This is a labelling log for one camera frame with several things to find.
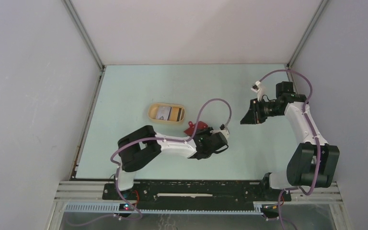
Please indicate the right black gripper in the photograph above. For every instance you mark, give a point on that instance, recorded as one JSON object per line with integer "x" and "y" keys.
{"x": 254, "y": 116}

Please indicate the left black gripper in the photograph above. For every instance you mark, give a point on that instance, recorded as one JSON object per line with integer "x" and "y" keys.
{"x": 205, "y": 131}

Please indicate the red card holder wallet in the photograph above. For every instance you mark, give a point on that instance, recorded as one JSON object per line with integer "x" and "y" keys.
{"x": 192, "y": 126}

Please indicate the beige oval tray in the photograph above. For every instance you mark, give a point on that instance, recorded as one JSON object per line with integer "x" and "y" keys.
{"x": 166, "y": 113}

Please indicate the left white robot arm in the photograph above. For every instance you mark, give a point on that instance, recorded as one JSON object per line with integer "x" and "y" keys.
{"x": 140, "y": 147}

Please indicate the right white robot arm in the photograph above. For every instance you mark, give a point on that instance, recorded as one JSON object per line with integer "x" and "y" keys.
{"x": 314, "y": 161}

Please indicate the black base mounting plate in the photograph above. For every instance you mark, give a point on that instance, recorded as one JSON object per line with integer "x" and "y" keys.
{"x": 197, "y": 195}

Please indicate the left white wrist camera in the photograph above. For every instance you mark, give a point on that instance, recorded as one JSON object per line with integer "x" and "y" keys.
{"x": 223, "y": 129}

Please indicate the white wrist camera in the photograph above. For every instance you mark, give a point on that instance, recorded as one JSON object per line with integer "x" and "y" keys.
{"x": 223, "y": 129}
{"x": 259, "y": 88}

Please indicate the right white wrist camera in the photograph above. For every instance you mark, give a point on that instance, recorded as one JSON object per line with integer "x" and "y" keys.
{"x": 259, "y": 88}

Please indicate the aluminium frame rail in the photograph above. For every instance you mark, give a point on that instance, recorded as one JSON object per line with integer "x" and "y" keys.
{"x": 91, "y": 192}

